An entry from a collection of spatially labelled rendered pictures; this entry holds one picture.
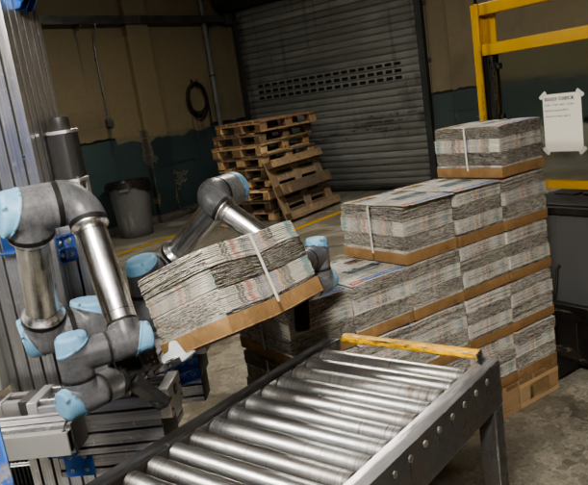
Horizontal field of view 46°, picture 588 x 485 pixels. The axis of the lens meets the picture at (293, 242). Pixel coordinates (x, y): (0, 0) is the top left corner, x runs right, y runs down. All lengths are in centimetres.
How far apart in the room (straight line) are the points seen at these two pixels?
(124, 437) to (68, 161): 85
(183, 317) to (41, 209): 44
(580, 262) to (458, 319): 104
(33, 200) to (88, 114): 813
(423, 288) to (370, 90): 765
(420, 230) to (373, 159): 767
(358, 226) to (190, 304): 123
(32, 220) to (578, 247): 277
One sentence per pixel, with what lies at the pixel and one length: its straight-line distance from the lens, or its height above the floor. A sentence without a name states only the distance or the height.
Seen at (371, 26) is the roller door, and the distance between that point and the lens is 1021.
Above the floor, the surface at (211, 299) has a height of 107.
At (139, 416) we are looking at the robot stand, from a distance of 209.
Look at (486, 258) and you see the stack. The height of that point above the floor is 75.
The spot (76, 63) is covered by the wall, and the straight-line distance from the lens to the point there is 989.
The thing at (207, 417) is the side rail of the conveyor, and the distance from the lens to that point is 174.
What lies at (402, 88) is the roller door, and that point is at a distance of 1000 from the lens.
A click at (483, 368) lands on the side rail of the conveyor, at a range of 182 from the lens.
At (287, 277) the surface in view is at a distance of 187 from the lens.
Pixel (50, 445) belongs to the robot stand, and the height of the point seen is 70.
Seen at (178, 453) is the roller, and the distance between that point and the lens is 163.
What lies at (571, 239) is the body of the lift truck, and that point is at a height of 62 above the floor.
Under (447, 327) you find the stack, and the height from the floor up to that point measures 53.
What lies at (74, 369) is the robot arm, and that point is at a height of 101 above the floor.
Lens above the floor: 153
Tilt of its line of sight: 12 degrees down
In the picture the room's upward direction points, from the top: 8 degrees counter-clockwise
